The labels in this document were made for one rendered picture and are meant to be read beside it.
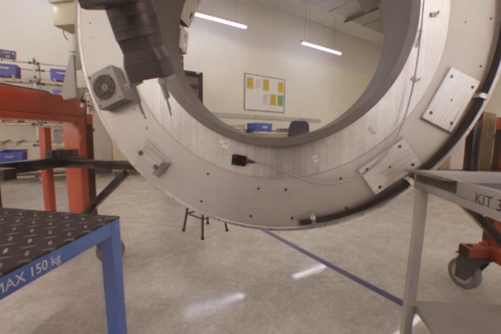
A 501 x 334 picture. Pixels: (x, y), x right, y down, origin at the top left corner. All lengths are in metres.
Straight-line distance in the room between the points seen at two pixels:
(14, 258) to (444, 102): 1.06
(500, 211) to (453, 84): 0.50
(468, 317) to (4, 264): 1.02
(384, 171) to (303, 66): 7.45
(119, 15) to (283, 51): 7.46
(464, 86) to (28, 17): 6.09
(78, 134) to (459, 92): 1.68
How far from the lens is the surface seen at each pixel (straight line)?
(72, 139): 1.70
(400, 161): 0.92
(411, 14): 0.95
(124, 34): 0.48
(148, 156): 0.94
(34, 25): 6.18
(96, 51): 1.12
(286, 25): 8.16
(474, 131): 1.31
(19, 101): 1.45
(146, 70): 0.49
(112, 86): 0.99
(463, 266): 1.78
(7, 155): 5.19
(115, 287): 0.67
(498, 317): 1.03
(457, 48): 1.04
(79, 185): 1.71
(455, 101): 1.00
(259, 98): 7.08
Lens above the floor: 0.77
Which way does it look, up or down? 7 degrees down
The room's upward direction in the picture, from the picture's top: 1 degrees clockwise
